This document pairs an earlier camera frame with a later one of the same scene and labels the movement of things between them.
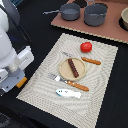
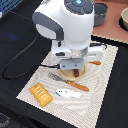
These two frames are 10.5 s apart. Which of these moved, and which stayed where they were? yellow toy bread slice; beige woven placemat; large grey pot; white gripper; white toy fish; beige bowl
Moved: yellow toy bread slice; white gripper
Stayed: beige bowl; beige woven placemat; white toy fish; large grey pot
